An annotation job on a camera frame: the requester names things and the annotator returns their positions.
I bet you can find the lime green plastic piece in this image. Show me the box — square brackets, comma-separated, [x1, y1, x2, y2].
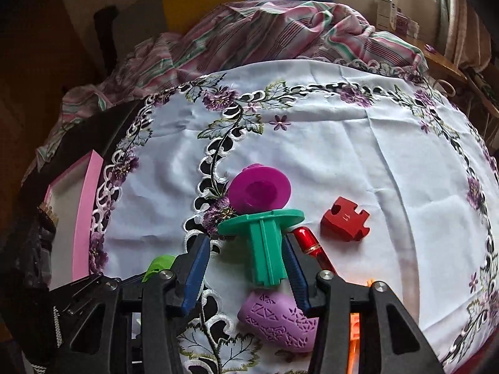
[141, 254, 177, 283]

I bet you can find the beige curtain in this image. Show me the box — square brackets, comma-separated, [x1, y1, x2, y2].
[434, 0, 492, 71]

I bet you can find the wooden side table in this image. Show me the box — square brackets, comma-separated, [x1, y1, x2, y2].
[405, 33, 468, 86]

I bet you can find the red metallic capsule case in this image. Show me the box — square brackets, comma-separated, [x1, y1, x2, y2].
[292, 227, 338, 275]

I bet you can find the small pink white carton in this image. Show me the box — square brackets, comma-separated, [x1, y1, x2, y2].
[395, 13, 419, 36]

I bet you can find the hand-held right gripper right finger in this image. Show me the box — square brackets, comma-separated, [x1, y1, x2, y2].
[281, 236, 445, 374]

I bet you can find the magenta plastic spool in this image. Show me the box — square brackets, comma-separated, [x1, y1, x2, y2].
[227, 162, 292, 216]

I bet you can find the orange plastic toy piece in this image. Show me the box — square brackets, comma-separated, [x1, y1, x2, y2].
[348, 278, 375, 374]

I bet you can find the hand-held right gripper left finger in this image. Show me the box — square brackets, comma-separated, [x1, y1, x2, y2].
[51, 235, 213, 374]

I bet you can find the yellow board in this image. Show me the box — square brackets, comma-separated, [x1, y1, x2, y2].
[162, 0, 246, 34]

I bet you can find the purple perforated plastic piece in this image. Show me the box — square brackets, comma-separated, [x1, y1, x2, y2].
[238, 290, 320, 355]

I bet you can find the wooden rack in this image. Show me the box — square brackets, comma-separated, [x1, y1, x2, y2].
[460, 66, 499, 125]

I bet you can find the pink green striped blanket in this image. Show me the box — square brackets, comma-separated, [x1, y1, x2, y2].
[23, 1, 429, 172]

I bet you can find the pink storage box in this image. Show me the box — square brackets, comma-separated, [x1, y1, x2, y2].
[45, 152, 105, 291]

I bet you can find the green plastic spool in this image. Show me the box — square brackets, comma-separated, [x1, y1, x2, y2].
[217, 208, 305, 290]

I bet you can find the white embroidered floral tablecloth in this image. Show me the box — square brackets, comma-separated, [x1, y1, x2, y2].
[89, 60, 499, 374]

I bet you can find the red puzzle piece block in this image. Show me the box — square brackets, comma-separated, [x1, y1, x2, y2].
[320, 197, 370, 242]

